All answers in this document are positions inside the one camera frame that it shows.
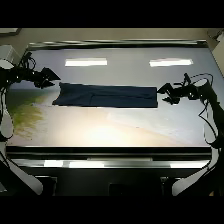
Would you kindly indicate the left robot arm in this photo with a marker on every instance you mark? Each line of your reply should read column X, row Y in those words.
column 20, row 75

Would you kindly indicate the silver frame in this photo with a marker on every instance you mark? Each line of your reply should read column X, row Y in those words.
column 106, row 164

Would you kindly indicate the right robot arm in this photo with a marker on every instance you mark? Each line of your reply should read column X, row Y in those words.
column 213, row 110

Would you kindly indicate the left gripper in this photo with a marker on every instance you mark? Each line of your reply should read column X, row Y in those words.
column 40, row 79

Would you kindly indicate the dark blue pants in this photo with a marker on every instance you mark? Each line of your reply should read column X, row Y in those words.
column 106, row 96

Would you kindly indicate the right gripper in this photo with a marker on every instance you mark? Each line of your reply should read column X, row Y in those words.
column 180, row 92

